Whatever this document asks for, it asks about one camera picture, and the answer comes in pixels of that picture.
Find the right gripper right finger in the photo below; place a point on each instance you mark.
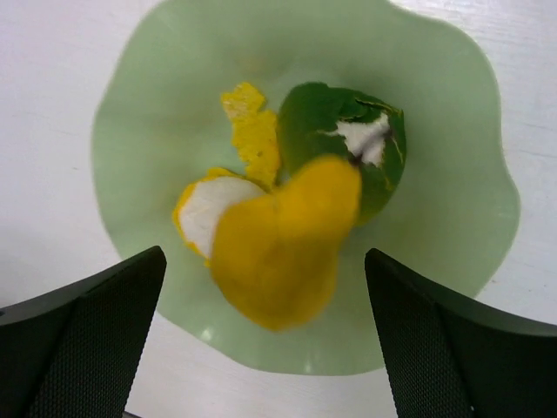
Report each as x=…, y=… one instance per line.
x=448, y=355

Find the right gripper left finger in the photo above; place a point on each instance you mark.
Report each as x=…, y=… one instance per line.
x=74, y=351

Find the yellow fake lemon torn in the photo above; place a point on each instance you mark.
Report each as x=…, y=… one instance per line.
x=202, y=203

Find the yellow fake pear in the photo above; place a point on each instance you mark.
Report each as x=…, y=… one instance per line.
x=275, y=258

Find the green yellow fake fruit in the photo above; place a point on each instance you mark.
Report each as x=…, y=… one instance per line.
x=316, y=119

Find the yellow peel fragment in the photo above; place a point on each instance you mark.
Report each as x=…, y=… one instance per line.
x=253, y=133

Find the green glass fruit bowl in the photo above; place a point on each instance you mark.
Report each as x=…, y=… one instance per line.
x=160, y=126

